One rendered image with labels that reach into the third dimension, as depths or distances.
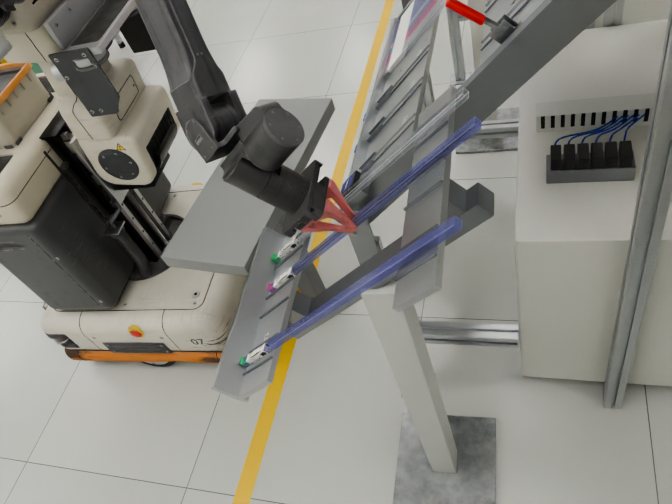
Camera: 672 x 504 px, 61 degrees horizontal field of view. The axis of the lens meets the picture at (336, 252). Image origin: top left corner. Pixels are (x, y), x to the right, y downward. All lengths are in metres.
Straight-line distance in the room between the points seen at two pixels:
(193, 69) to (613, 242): 0.79
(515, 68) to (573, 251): 0.42
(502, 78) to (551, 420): 1.00
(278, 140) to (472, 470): 1.10
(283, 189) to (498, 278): 1.19
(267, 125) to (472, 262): 1.30
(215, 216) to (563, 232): 0.80
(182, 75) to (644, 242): 0.79
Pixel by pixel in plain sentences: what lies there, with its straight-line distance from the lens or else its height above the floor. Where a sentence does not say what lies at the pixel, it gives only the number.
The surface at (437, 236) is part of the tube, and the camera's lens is 0.62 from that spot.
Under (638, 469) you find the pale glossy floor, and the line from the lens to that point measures 1.61.
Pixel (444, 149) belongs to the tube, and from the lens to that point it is 0.72.
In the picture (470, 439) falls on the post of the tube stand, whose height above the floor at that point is 0.01.
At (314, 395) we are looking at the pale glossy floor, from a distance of 1.76.
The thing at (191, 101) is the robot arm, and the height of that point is 1.13.
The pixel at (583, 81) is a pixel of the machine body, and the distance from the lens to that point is 1.50.
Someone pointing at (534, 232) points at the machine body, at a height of 0.62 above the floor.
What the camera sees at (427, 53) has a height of 0.85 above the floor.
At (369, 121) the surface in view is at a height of 0.73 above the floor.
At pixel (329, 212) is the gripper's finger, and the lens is 0.79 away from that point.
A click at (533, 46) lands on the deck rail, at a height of 1.03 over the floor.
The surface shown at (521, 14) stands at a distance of 0.93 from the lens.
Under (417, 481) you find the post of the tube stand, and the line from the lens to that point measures 1.59.
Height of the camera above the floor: 1.50
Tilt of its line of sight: 47 degrees down
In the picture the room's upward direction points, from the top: 23 degrees counter-clockwise
